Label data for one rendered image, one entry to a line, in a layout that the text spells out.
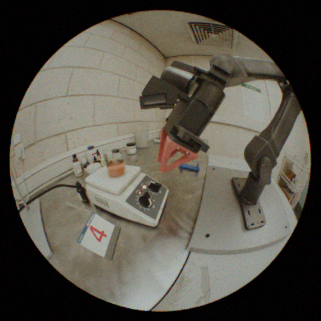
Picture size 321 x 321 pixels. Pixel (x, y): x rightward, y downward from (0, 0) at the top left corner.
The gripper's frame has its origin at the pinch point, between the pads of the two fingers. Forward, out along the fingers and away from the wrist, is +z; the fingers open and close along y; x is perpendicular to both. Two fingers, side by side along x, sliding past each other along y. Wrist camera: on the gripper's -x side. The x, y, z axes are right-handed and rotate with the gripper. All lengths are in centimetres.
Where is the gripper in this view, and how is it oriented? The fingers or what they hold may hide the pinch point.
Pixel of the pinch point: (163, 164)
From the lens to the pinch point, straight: 22.7
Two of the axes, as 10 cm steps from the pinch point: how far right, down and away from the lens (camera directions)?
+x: 8.6, 3.5, 3.8
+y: 1.4, 5.7, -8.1
